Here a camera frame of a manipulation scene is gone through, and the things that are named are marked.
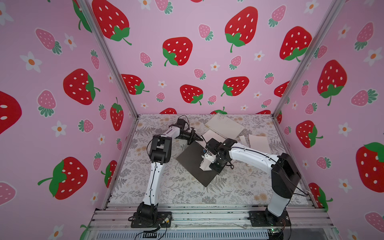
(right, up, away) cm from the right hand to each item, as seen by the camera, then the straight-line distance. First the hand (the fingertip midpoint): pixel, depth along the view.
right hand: (222, 165), depth 86 cm
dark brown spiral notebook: (-19, +2, +11) cm, 22 cm away
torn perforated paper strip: (+18, +13, +18) cm, 29 cm away
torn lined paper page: (+30, +11, +19) cm, 37 cm away
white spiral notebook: (+7, +23, +28) cm, 37 cm away
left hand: (-10, +13, +16) cm, 24 cm away
